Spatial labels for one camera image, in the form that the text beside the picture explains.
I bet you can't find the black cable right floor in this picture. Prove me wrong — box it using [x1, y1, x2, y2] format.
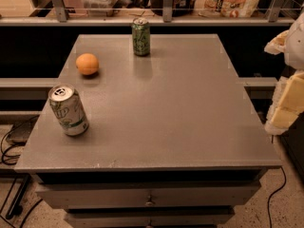
[266, 166, 288, 228]

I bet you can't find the orange fruit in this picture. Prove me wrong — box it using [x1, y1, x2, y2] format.
[76, 53, 99, 75]

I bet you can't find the white green 7up can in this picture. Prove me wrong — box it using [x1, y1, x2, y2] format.
[48, 84, 89, 136]

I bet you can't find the green soda can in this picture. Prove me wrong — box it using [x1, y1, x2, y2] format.
[132, 17, 150, 56]

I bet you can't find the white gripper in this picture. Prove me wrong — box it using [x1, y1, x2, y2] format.
[264, 13, 304, 135]

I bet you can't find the lower drawer with knob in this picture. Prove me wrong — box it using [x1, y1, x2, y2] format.
[65, 208, 235, 228]

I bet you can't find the grey power adapter box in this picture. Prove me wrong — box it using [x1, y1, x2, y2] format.
[6, 122, 33, 144]

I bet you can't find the drawer with knob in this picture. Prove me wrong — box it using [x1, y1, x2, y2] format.
[65, 208, 235, 228]
[36, 181, 260, 209]

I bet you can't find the upper drawer with knob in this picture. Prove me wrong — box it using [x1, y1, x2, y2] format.
[36, 181, 260, 209]

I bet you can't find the black cables left floor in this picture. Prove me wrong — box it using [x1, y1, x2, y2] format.
[0, 115, 44, 228]

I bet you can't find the colourful snack bag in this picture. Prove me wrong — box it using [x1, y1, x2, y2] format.
[199, 0, 259, 18]

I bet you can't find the metal railing shelf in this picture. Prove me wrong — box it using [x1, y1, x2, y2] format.
[0, 0, 303, 27]

